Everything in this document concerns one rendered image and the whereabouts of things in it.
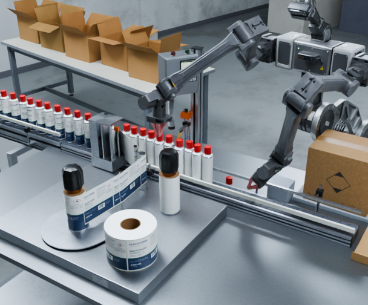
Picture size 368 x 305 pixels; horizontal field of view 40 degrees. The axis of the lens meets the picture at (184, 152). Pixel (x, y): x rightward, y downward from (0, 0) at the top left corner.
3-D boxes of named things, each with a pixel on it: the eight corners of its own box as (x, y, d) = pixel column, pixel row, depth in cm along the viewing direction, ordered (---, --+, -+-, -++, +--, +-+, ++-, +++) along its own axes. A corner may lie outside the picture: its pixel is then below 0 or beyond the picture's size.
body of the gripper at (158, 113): (164, 124, 215) (164, 108, 212) (145, 119, 220) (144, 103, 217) (173, 119, 220) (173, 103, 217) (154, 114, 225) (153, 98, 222)
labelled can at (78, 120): (74, 144, 284) (70, 111, 275) (80, 141, 288) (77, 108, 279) (81, 147, 282) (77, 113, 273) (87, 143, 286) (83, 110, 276)
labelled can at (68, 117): (64, 141, 288) (60, 108, 279) (71, 138, 292) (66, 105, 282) (71, 144, 286) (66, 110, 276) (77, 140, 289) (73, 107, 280)
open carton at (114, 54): (86, 66, 443) (82, 23, 426) (131, 53, 478) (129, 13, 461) (121, 77, 416) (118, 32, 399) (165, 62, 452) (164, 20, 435)
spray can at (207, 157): (199, 184, 246) (200, 146, 237) (206, 180, 250) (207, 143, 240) (207, 187, 243) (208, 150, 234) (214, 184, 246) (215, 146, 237)
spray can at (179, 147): (174, 178, 251) (173, 141, 242) (175, 173, 256) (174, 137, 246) (184, 179, 251) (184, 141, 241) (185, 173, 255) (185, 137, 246)
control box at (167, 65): (158, 91, 245) (157, 52, 237) (190, 86, 251) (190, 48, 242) (166, 98, 237) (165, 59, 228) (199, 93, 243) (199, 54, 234)
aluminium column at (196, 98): (190, 173, 266) (190, 48, 235) (194, 169, 269) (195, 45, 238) (197, 175, 264) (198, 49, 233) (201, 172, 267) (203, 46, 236)
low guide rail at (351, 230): (142, 166, 259) (142, 163, 258) (144, 165, 260) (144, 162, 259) (353, 233, 208) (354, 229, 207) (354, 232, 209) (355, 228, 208)
